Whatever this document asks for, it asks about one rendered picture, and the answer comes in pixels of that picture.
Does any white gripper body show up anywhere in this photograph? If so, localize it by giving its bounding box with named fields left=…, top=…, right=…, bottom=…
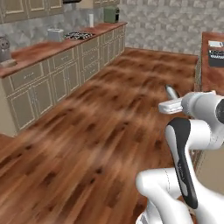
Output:
left=157, top=98, right=184, bottom=115

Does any wooden-top island cabinet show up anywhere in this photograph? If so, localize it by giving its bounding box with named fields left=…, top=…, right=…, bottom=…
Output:
left=193, top=31, right=224, bottom=195

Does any white flat item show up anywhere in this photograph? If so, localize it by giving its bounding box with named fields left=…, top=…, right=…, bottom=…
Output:
left=207, top=40, right=224, bottom=48

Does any green coffee machine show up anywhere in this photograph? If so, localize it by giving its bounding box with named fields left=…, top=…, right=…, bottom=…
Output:
left=103, top=6, right=121, bottom=25

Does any white paper towel roll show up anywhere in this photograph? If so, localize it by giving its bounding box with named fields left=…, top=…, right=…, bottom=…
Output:
left=88, top=13, right=95, bottom=29

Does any black hob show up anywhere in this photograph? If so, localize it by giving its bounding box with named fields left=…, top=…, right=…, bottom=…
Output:
left=64, top=31, right=96, bottom=41

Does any beige base cabinet run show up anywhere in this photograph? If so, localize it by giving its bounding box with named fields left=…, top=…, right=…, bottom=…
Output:
left=0, top=21, right=128, bottom=138

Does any white toaster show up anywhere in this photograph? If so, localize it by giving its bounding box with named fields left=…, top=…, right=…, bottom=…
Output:
left=46, top=28, right=65, bottom=43

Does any black wire rack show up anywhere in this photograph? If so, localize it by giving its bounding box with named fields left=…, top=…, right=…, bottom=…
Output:
left=207, top=48, right=224, bottom=68

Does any beige wall cabinet run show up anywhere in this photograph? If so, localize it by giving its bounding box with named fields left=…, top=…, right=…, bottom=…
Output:
left=0, top=0, right=121, bottom=25

